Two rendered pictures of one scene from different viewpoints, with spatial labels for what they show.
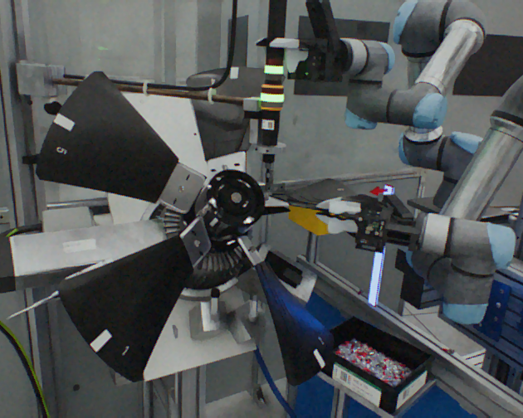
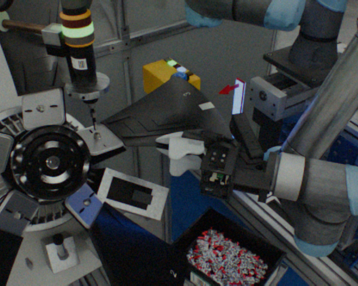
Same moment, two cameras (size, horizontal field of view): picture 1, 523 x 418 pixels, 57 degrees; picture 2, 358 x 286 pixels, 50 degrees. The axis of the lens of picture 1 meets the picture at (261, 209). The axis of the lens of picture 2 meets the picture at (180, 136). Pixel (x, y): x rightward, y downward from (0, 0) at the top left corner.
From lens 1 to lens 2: 44 cm
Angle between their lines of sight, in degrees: 21
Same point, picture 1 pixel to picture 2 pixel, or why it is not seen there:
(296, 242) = not seen: hidden behind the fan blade
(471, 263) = (326, 213)
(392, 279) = not seen: hidden behind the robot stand
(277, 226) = (141, 77)
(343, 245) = (206, 80)
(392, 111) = (238, 11)
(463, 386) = (311, 273)
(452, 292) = (305, 232)
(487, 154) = (351, 72)
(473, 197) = (331, 120)
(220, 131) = (28, 58)
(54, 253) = not seen: outside the picture
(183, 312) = (34, 242)
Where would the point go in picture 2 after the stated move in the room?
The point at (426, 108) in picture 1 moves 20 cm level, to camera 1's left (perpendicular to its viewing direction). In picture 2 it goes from (280, 10) to (159, 14)
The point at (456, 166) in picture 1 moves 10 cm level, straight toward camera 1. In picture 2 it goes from (312, 22) to (311, 36)
